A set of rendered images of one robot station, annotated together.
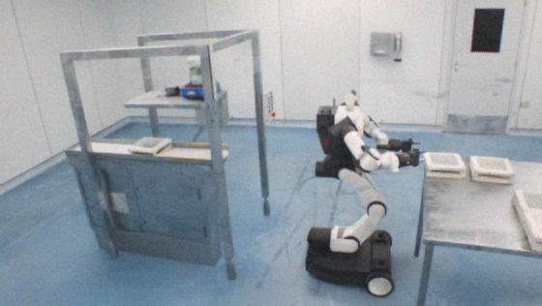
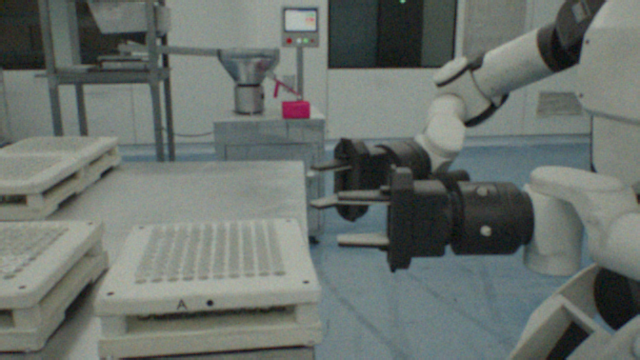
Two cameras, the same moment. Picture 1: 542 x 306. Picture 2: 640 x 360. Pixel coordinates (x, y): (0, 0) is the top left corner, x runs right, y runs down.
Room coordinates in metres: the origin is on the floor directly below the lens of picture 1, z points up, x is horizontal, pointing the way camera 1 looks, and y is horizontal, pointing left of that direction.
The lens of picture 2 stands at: (2.93, -1.23, 1.23)
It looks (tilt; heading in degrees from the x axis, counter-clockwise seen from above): 15 degrees down; 157
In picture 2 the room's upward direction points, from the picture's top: straight up
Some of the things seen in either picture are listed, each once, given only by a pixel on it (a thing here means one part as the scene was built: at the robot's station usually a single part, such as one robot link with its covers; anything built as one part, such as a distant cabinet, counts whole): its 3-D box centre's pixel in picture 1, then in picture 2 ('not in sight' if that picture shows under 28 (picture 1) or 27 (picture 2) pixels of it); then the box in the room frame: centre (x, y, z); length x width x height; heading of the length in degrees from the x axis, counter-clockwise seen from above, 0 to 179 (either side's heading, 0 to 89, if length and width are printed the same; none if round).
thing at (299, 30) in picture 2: not in sight; (300, 58); (-0.36, 0.01, 1.07); 0.23 x 0.10 x 0.62; 75
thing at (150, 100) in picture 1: (176, 99); not in sight; (2.63, 0.68, 1.36); 0.62 x 0.38 x 0.04; 74
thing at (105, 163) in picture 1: (142, 158); not in sight; (2.75, 1.04, 0.88); 1.30 x 0.29 x 0.10; 74
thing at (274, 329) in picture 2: (442, 168); (215, 292); (2.26, -1.10, 0.90); 0.24 x 0.24 x 0.02; 76
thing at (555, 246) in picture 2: (385, 145); (530, 221); (2.44, -0.75, 1.01); 0.11 x 0.11 x 0.11; 68
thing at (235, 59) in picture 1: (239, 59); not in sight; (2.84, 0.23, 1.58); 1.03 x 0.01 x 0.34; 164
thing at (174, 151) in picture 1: (142, 154); not in sight; (2.75, 1.04, 0.92); 1.35 x 0.25 x 0.05; 74
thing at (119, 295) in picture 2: (443, 161); (213, 258); (2.26, -1.10, 0.95); 0.25 x 0.24 x 0.02; 166
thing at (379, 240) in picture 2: not in sight; (363, 243); (2.37, -0.94, 0.99); 0.06 x 0.03 x 0.02; 68
